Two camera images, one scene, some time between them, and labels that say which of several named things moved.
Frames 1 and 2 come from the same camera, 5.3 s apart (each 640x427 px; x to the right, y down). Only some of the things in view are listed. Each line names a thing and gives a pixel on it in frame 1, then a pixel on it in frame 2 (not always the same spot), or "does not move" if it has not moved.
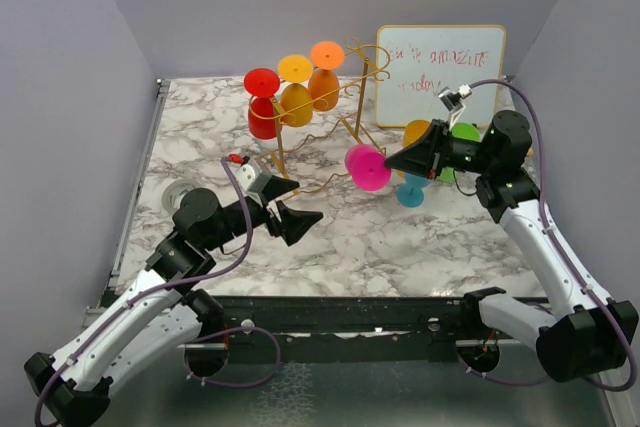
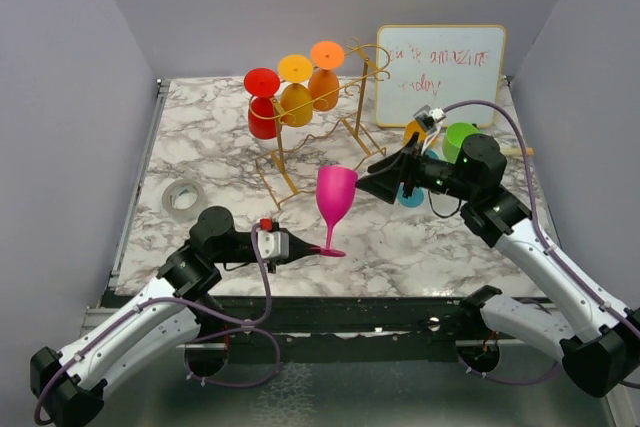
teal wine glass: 411,194 does not move
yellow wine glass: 415,130 does not move
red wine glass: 262,84 does not move
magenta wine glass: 367,166 -> 335,192
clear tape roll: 175,191 does not move
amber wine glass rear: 296,102 does not move
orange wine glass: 326,55 does not move
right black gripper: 421,158 -> 384,185
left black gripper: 295,223 -> 299,248
